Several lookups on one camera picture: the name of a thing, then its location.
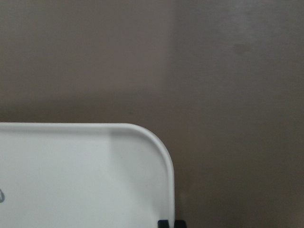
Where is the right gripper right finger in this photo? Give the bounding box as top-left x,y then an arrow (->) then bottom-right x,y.
174,220 -> 187,228

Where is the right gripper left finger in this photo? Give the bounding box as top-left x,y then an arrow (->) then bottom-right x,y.
157,220 -> 170,228

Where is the cream rabbit print tray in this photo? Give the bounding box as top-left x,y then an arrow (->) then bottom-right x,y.
0,123 -> 175,228

